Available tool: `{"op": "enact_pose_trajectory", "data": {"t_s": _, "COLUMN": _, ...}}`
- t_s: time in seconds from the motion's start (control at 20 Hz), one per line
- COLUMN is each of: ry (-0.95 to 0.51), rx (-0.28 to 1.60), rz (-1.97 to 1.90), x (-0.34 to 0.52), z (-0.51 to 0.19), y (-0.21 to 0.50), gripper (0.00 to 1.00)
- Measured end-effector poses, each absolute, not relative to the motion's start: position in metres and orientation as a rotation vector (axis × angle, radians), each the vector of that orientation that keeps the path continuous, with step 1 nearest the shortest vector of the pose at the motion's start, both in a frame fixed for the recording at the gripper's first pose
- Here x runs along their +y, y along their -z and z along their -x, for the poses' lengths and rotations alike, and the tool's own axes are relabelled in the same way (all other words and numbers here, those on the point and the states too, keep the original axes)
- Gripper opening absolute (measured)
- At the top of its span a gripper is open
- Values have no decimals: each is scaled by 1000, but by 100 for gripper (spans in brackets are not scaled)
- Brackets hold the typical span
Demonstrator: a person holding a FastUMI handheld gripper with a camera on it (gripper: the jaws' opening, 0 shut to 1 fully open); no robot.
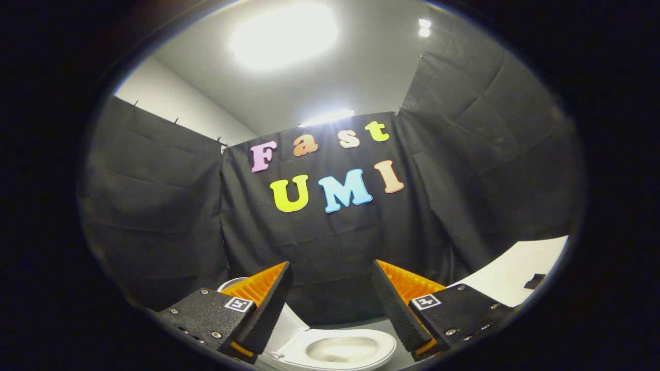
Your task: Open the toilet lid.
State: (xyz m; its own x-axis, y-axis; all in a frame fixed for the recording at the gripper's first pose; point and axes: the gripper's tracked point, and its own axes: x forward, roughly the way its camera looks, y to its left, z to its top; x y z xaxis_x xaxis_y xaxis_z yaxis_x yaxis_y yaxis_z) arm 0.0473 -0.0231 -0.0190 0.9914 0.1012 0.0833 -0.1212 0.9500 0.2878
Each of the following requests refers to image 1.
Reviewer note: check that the large round ceiling light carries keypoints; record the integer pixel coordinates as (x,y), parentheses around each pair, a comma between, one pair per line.
(283,36)

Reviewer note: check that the white toilet bowl with seat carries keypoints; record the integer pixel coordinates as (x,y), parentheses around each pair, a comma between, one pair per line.
(376,342)

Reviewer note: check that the black backdrop cloth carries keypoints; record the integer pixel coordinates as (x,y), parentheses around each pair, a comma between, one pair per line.
(335,242)

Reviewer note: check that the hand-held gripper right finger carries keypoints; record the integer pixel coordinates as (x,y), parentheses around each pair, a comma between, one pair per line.
(397,314)

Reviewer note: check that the white toilet tank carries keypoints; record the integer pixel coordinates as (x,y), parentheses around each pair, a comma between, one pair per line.
(231,283)

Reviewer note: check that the small black flat object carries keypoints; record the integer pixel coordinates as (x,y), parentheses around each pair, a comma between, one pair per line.
(534,281)

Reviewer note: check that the white drawer cabinet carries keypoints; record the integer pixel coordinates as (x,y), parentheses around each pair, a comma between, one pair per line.
(505,273)

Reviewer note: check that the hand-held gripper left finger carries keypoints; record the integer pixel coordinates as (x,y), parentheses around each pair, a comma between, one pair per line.
(265,314)

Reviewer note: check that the small ceiling light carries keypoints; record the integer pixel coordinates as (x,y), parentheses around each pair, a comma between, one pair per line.
(425,27)

